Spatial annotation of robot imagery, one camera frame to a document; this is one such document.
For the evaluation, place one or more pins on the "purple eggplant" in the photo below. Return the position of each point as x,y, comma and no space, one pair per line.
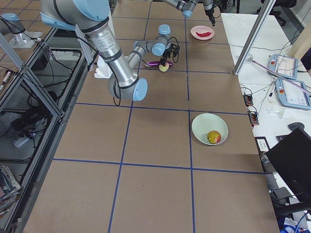
157,63

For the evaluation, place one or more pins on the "red yellow pomegranate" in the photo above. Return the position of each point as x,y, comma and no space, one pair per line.
214,137

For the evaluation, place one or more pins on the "red chili pepper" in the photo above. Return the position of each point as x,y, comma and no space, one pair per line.
206,34

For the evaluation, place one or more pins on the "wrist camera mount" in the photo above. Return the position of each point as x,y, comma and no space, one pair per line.
175,50

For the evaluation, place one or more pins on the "pink plate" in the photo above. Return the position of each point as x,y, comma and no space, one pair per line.
201,29

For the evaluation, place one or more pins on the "black laptop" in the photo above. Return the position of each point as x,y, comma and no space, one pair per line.
291,158

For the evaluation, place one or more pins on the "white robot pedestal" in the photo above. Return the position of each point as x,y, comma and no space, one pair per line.
102,71

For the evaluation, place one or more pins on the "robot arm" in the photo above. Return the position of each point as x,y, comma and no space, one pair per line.
92,17
187,7

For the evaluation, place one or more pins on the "white side table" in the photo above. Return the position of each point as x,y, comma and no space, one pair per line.
273,118

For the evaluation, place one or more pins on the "green plate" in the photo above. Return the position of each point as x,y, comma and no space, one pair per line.
205,123

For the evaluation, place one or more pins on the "stack of books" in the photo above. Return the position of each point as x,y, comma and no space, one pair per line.
9,189

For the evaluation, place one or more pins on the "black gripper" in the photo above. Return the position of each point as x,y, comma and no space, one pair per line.
167,52
209,10

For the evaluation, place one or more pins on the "red circuit board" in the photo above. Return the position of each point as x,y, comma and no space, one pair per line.
253,117
248,99

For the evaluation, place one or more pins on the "cut pink peach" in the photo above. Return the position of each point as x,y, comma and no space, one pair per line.
164,68

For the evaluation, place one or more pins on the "teach pendant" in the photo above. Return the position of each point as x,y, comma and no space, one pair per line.
284,66
292,95

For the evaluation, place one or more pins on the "white power strip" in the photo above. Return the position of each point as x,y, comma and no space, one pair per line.
20,141

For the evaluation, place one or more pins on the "near teach pendant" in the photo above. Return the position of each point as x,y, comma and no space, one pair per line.
292,95

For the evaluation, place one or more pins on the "far teach pendant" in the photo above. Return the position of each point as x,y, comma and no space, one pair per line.
284,66

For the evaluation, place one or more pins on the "aluminium frame post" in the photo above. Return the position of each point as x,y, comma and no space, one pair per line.
260,20

